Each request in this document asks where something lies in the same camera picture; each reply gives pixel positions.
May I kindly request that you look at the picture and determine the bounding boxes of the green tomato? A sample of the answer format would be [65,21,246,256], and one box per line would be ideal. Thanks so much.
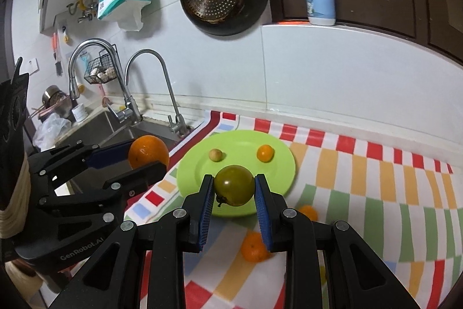
[214,165,256,207]

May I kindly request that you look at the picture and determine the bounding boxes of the small tangerine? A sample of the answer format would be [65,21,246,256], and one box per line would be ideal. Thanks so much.
[256,145,274,162]
[241,231,271,262]
[298,205,319,222]

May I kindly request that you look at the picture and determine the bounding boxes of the black wire basket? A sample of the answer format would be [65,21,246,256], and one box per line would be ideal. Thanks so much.
[83,44,118,85]

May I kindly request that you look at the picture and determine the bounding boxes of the large orange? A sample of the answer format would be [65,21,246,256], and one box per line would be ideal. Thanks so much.
[128,136,170,170]

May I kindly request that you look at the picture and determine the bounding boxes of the tall pull-down steel faucet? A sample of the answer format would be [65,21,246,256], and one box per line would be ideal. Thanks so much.
[68,38,144,125]

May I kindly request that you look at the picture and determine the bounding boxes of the striped colourful table cloth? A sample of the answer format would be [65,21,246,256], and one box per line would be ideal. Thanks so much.
[123,110,457,309]

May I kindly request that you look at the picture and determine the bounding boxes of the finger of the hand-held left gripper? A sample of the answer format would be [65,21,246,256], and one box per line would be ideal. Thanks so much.
[28,139,135,187]
[38,160,168,223]

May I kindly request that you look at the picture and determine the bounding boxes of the green plate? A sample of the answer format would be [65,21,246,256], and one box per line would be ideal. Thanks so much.
[177,130,297,217]

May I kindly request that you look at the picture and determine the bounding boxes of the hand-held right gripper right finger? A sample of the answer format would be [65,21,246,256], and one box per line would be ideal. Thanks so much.
[254,174,422,309]

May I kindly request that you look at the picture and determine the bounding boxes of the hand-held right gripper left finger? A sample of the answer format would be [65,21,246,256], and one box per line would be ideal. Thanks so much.
[49,174,215,309]

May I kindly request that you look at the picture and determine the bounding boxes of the steel cooking pot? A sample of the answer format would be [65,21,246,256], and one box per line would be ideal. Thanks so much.
[41,85,73,118]

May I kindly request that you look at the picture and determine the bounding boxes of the steel kitchen sink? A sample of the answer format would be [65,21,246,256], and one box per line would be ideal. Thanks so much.
[54,109,193,159]

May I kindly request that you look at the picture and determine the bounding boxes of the hanging kitchen brush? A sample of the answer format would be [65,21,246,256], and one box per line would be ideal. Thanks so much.
[52,32,62,78]

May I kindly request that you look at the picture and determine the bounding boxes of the white cup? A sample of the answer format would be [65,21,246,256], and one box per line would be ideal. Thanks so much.
[71,104,88,123]

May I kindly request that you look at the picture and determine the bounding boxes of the thin gooseneck steel faucet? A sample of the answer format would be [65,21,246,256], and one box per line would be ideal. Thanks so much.
[125,49,189,138]

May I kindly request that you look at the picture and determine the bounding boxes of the clear plastic bag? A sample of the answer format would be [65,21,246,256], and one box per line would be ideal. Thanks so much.
[33,112,73,151]

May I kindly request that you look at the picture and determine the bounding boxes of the brass wall tap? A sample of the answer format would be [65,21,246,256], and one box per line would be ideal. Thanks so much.
[67,0,99,24]

